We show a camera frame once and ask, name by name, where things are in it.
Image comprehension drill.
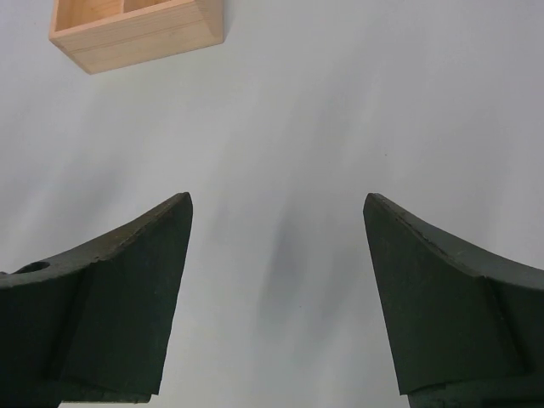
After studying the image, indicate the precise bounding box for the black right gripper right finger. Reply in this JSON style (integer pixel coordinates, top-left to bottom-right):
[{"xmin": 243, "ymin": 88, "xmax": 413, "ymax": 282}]
[{"xmin": 363, "ymin": 193, "xmax": 543, "ymax": 407}]

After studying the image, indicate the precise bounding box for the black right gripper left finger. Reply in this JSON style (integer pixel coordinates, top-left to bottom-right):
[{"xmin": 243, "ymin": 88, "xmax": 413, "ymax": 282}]
[{"xmin": 1, "ymin": 193, "xmax": 191, "ymax": 403}]

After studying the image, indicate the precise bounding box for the wooden compartment box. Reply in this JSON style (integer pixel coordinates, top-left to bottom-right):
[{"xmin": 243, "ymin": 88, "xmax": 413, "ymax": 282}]
[{"xmin": 48, "ymin": 0, "xmax": 224, "ymax": 74}]

